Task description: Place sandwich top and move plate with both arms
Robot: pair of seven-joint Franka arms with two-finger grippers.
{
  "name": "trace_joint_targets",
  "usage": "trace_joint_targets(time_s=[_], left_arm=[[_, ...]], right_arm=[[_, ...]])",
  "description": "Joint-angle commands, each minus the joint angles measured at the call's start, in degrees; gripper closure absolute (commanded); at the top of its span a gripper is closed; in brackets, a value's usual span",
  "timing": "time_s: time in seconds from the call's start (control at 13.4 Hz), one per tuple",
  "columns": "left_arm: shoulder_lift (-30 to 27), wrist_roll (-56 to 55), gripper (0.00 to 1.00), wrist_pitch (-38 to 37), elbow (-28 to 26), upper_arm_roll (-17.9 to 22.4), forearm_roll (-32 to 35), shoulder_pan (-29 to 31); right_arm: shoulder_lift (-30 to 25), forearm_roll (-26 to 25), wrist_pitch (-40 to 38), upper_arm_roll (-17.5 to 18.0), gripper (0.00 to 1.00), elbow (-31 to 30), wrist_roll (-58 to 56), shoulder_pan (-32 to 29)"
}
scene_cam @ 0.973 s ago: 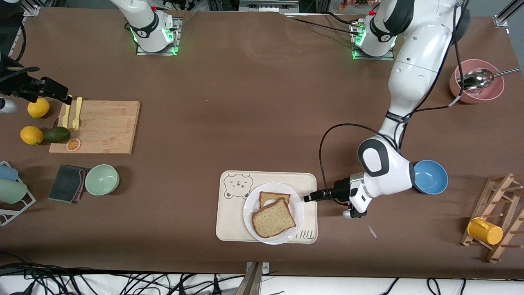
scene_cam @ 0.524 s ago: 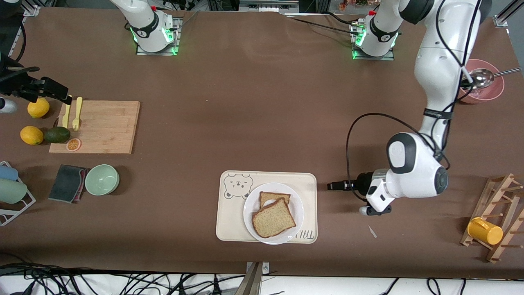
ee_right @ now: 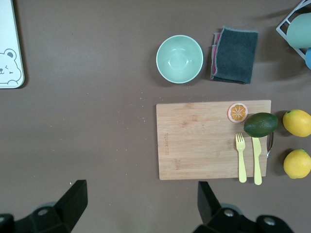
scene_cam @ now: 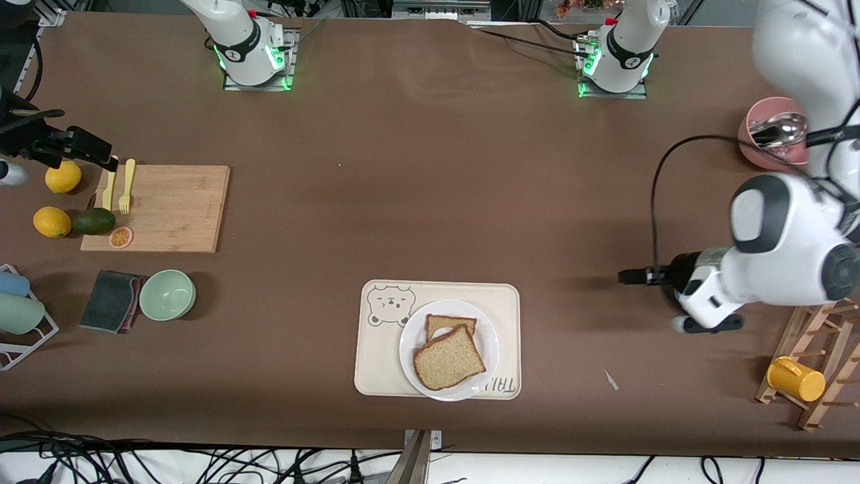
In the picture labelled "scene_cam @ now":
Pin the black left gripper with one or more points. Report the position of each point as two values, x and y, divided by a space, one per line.
677 271

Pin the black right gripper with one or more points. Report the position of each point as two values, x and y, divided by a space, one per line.
27 144

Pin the brown bread slice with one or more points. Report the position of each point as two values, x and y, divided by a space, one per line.
449 359

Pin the white round plate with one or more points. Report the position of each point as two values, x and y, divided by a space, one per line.
410 349

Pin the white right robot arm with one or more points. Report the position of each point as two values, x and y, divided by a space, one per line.
235 33

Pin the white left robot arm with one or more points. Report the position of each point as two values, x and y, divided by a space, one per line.
786 269

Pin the yellow lemon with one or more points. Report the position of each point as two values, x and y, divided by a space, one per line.
52 222
62 180

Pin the yellow plastic knife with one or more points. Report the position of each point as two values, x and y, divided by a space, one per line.
109 191

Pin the yellow plastic fork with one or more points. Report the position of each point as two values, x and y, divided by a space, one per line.
126 185

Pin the dark green avocado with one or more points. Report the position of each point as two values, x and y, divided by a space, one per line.
94 222

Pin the orange slice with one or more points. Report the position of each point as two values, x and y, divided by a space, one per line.
121 236

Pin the wooden cutting board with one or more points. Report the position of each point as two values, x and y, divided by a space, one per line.
168 215

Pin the small tape scrap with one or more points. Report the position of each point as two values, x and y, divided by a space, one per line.
611 380

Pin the grey and pink cloth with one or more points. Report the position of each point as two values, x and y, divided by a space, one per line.
107 301

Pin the light blue cup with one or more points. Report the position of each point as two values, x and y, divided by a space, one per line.
13 284

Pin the light green bowl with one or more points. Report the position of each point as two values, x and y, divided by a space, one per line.
167 295

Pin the pink bowl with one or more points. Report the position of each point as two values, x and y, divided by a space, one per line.
759 158

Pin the pale green cup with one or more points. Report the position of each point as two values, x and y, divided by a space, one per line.
20 314

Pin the yellow mug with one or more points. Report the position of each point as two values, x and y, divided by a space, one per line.
796 380

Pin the wooden mug rack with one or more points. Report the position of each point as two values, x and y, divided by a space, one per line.
813 349

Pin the metal ladle spoon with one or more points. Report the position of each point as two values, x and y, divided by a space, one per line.
779 129

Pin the bread slice under egg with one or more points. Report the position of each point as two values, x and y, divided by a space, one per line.
443 324

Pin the cream bear print tray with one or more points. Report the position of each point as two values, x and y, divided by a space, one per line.
383 363

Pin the grey equipment box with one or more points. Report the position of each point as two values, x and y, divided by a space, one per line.
437 10

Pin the aluminium frame profile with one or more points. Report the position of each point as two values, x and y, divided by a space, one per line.
50 17

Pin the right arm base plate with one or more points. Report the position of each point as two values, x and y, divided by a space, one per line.
235 86

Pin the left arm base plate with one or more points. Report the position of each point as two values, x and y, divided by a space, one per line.
635 95

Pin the metal table bracket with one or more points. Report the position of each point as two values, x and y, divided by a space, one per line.
416 464

